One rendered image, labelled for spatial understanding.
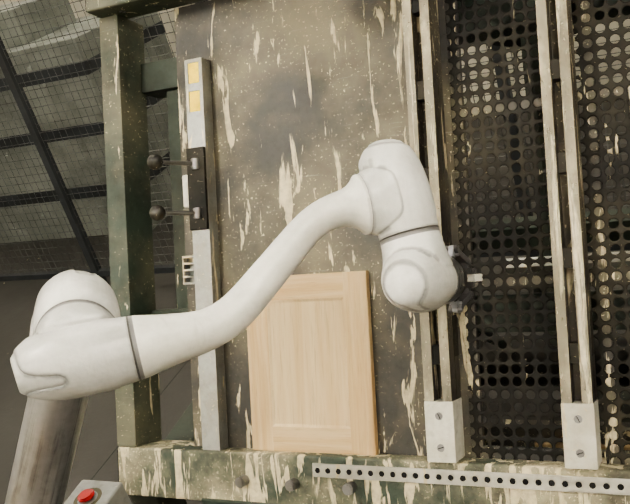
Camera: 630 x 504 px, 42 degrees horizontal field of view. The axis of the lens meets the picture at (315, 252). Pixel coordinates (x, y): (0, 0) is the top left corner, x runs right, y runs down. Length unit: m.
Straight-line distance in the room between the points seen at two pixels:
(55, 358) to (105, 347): 0.07
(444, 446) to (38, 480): 0.79
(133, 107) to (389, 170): 1.02
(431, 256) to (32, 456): 0.76
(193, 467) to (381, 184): 0.99
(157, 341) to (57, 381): 0.15
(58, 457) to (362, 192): 0.70
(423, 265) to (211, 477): 0.95
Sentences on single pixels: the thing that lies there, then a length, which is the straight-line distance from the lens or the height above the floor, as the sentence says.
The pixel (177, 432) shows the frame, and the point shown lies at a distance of 2.32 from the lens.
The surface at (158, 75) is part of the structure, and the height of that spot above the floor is 1.68.
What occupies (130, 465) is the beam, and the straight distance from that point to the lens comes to 2.15.
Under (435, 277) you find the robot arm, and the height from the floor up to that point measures 1.45.
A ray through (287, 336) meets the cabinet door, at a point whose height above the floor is 1.12.
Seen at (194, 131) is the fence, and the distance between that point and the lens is 2.02.
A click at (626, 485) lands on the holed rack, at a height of 0.89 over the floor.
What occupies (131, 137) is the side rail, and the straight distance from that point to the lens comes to 2.16.
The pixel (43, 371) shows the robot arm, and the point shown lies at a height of 1.53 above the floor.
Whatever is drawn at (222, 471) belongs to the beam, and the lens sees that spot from 2.00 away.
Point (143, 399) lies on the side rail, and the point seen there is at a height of 0.98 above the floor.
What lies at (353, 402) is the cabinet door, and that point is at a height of 0.99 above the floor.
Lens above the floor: 2.07
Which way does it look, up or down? 25 degrees down
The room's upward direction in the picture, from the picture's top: 17 degrees counter-clockwise
